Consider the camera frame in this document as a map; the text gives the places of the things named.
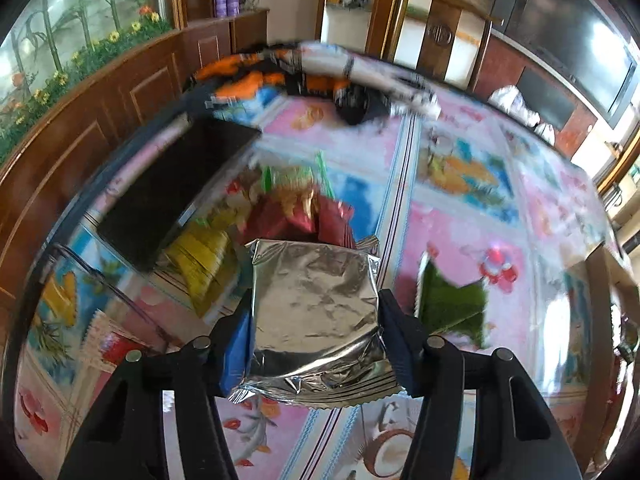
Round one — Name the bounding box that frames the silver foil snack packet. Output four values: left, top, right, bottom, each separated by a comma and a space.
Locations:
224, 239, 400, 408

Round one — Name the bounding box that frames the red white small packet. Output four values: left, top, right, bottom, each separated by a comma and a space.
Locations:
78, 310, 168, 373

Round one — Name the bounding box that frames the green snack packet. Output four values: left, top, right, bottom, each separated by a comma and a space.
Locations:
414, 252, 488, 349

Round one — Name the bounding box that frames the cardboard box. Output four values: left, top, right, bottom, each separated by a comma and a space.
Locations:
573, 245, 639, 478

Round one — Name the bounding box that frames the yellow snack packet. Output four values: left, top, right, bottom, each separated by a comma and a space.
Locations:
165, 221, 238, 318

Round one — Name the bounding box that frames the colourful patterned tablecloth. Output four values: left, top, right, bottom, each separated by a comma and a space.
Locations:
1, 80, 620, 479

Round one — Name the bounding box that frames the red green snack bag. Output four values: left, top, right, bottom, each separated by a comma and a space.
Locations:
239, 154, 356, 249

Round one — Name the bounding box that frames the black tablet device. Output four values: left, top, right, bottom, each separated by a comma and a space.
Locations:
96, 116, 260, 272

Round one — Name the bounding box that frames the white plastic bag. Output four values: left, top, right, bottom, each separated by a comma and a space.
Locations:
488, 84, 555, 145

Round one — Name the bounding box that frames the orange black cloth pile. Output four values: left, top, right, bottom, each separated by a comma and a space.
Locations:
184, 41, 442, 126

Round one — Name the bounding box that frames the wooden chair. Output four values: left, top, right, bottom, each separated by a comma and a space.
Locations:
388, 0, 504, 92

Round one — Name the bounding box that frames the flower mural panel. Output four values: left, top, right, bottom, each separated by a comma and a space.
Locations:
1, 0, 172, 157

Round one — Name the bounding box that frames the wall mounted television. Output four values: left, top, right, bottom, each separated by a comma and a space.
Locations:
492, 0, 639, 128

